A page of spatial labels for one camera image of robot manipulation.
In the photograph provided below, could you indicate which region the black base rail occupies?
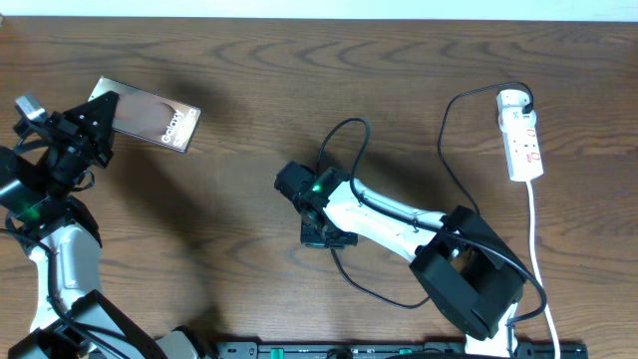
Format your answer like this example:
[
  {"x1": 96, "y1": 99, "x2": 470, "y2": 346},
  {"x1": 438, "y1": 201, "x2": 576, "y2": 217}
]
[{"x1": 216, "y1": 339, "x2": 589, "y2": 359}]

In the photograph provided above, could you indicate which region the Galaxy smartphone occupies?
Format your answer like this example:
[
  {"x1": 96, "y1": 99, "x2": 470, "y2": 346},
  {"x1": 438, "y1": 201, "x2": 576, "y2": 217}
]
[{"x1": 89, "y1": 77, "x2": 201, "y2": 153}]

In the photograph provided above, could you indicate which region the white power strip cord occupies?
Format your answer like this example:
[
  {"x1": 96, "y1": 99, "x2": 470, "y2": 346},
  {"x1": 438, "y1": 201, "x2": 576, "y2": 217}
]
[{"x1": 524, "y1": 179, "x2": 562, "y2": 359}]

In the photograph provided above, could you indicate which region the white power strip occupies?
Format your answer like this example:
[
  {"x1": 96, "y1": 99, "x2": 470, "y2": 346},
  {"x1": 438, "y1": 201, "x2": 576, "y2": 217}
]
[{"x1": 496, "y1": 89, "x2": 543, "y2": 182}]

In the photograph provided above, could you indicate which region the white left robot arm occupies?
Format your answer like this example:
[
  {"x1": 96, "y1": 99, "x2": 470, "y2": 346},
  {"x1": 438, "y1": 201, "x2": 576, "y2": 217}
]
[{"x1": 1, "y1": 91, "x2": 208, "y2": 358}]

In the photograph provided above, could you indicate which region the black charger cable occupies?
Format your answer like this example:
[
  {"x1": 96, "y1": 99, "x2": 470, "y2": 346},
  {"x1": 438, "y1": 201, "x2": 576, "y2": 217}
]
[{"x1": 328, "y1": 81, "x2": 535, "y2": 311}]

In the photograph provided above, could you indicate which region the black USB plug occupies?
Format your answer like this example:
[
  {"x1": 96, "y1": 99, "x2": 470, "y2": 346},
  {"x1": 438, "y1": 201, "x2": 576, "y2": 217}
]
[{"x1": 522, "y1": 102, "x2": 533, "y2": 114}]

